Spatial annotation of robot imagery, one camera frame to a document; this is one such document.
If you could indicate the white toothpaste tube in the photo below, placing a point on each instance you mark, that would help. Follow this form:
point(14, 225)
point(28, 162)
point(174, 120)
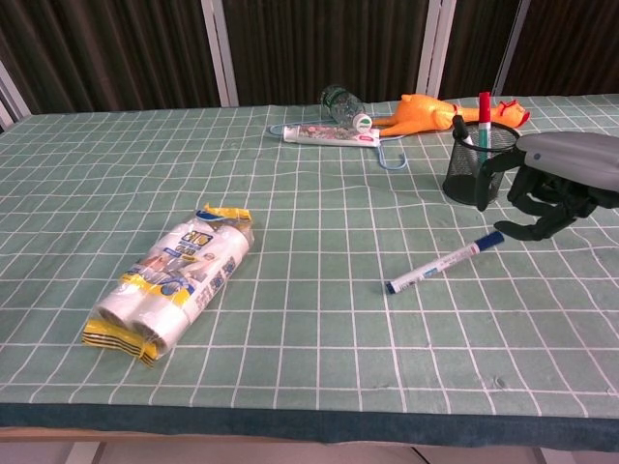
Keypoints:
point(329, 135)

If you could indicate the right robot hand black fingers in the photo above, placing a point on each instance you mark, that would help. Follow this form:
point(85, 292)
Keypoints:
point(566, 162)

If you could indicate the pack of white bag rolls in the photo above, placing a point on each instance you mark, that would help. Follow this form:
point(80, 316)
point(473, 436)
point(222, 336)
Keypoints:
point(169, 280)

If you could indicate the black marker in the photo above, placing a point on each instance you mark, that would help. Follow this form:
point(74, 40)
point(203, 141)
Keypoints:
point(462, 128)

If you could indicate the clear plastic bottle green label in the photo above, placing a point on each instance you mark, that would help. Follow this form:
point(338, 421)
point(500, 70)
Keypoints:
point(343, 106)

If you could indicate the green grid tablecloth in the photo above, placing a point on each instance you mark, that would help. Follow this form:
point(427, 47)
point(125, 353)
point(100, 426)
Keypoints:
point(309, 314)

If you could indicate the blue cap marker pen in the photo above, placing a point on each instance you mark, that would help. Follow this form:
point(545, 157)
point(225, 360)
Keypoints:
point(445, 263)

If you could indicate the red capped marker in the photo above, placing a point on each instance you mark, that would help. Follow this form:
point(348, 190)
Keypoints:
point(484, 108)

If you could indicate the white partition frame post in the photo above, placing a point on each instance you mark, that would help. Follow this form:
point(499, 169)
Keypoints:
point(220, 53)
point(435, 48)
point(12, 101)
point(512, 48)

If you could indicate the black mesh pen holder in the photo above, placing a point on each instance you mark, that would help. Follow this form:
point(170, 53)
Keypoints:
point(459, 171)

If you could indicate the orange rubber chicken toy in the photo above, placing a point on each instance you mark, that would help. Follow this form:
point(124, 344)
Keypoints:
point(425, 116)

